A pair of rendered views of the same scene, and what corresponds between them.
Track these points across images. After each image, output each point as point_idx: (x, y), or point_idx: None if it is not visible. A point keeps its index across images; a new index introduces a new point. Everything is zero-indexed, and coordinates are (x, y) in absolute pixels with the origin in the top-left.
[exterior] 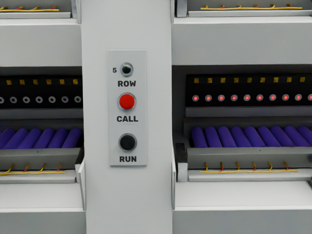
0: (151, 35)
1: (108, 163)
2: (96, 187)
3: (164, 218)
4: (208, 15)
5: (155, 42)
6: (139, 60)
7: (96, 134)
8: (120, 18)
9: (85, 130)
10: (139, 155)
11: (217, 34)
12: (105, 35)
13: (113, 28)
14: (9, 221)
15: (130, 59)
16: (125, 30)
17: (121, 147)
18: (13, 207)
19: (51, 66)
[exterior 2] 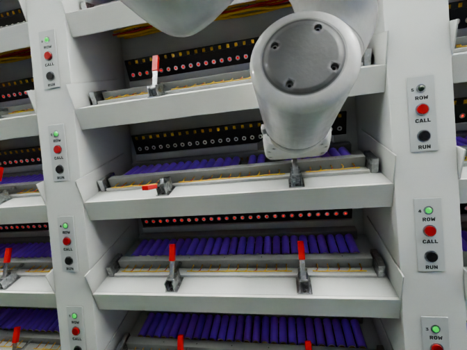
0: (436, 64)
1: (409, 151)
2: (401, 167)
3: (452, 185)
4: (465, 49)
5: (440, 68)
6: (429, 81)
7: (400, 132)
8: (414, 56)
9: (392, 130)
10: (432, 144)
11: None
12: (404, 69)
13: (409, 64)
14: (340, 193)
15: (422, 82)
16: (418, 64)
17: (420, 139)
18: (342, 185)
19: (361, 94)
